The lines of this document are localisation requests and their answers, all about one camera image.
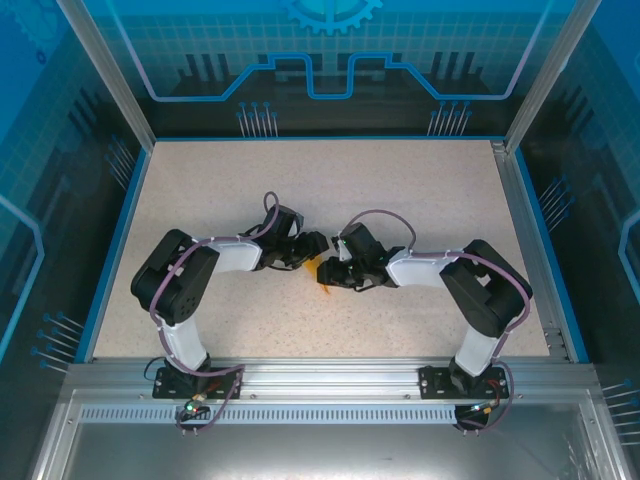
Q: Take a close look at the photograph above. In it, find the slotted metal cable duct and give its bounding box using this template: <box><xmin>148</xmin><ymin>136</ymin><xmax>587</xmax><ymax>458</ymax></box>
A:
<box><xmin>78</xmin><ymin>405</ymin><xmax>462</xmax><ymax>426</ymax></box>

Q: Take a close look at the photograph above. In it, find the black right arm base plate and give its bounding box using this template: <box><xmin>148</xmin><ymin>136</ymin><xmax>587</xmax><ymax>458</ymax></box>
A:
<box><xmin>418</xmin><ymin>363</ymin><xmax>508</xmax><ymax>402</ymax></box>

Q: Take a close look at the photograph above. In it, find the aluminium mounting beam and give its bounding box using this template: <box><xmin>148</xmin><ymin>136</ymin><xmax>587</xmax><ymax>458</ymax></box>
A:
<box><xmin>63</xmin><ymin>356</ymin><xmax>602</xmax><ymax>399</ymax></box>

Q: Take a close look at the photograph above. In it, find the blue gear print panel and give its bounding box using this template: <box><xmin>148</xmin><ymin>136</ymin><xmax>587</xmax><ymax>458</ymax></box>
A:
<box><xmin>105</xmin><ymin>0</ymin><xmax>557</xmax><ymax>140</ymax></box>

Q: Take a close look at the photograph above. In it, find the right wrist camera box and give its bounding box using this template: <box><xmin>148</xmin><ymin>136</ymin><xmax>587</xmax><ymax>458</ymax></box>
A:
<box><xmin>332</xmin><ymin>232</ymin><xmax>354</xmax><ymax>262</ymax></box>

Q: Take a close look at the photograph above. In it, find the aluminium side rail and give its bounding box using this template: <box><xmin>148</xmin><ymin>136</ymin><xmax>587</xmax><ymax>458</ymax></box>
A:
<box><xmin>491</xmin><ymin>139</ymin><xmax>575</xmax><ymax>365</ymax></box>

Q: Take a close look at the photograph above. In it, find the cable connector with green light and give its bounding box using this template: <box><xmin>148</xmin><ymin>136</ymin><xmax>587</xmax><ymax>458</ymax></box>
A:
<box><xmin>181</xmin><ymin>393</ymin><xmax>209</xmax><ymax>421</ymax></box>

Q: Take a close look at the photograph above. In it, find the blue grid print panel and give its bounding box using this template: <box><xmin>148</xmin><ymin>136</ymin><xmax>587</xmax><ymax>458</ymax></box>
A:
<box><xmin>0</xmin><ymin>0</ymin><xmax>147</xmax><ymax>480</ymax></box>
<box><xmin>519</xmin><ymin>0</ymin><xmax>640</xmax><ymax>480</ymax></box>

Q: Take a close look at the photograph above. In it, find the blue table edge strip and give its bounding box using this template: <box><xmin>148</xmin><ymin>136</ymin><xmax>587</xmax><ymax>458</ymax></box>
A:
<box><xmin>73</xmin><ymin>147</ymin><xmax>153</xmax><ymax>365</ymax></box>
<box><xmin>511</xmin><ymin>147</ymin><xmax>592</xmax><ymax>365</ymax></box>

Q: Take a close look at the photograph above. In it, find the aluminium frame post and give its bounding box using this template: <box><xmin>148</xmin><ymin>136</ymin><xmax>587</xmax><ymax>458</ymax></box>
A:
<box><xmin>53</xmin><ymin>0</ymin><xmax>157</xmax><ymax>150</ymax></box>
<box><xmin>503</xmin><ymin>0</ymin><xmax>605</xmax><ymax>152</ymax></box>

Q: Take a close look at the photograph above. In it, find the cable connector with orange sleeve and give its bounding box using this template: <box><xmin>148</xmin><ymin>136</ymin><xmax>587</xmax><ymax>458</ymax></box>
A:
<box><xmin>466</xmin><ymin>399</ymin><xmax>504</xmax><ymax>418</ymax></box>

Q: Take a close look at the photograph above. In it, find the steel sheet tray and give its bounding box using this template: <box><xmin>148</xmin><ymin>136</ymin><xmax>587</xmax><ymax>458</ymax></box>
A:
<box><xmin>28</xmin><ymin>389</ymin><xmax>627</xmax><ymax>480</ymax></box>

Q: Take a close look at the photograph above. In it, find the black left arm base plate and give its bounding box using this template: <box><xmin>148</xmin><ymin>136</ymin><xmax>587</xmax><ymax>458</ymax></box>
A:
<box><xmin>151</xmin><ymin>364</ymin><xmax>245</xmax><ymax>402</ymax></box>

